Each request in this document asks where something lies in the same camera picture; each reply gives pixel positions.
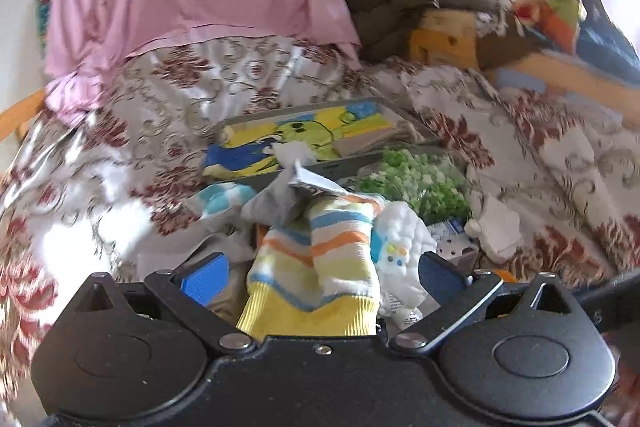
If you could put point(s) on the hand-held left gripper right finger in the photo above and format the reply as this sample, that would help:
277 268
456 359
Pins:
442 279

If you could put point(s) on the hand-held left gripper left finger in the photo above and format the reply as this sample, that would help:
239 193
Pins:
205 279

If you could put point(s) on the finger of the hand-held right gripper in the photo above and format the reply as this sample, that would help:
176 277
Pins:
610 288

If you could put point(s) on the grey sock with paper tag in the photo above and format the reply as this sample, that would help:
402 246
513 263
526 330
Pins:
280 207

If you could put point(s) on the pastel striped sock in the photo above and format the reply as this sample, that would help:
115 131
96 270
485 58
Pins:
310 267

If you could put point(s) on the grey storage tray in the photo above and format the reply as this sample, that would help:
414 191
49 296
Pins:
322 168

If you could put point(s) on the person's right forearm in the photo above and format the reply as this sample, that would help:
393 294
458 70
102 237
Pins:
630 372

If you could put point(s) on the light grey cloth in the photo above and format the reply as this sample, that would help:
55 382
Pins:
200 242

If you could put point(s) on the white and blue milk carton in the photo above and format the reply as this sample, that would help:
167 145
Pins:
452 239

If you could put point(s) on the small white cloth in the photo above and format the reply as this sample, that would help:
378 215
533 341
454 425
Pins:
495 232

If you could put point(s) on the blue and white striped sock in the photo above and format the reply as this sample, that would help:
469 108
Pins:
220 199

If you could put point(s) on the bag of green pieces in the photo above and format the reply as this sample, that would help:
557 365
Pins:
415 182

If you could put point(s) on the blue and yellow cartoon cloth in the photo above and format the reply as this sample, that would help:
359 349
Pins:
300 127

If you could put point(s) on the floral satin blanket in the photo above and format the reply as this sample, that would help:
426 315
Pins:
165 72

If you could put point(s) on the brown printed cloth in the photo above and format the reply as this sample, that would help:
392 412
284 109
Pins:
500 47

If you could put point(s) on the colourful patchwork cloth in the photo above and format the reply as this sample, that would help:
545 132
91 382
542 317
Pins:
560 17

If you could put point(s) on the wooden bed frame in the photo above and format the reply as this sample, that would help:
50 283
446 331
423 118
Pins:
575 72

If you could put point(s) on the wooden bed rail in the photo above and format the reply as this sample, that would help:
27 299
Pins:
20 112

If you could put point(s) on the teal wall poster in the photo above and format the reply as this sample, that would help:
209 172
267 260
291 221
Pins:
46 2

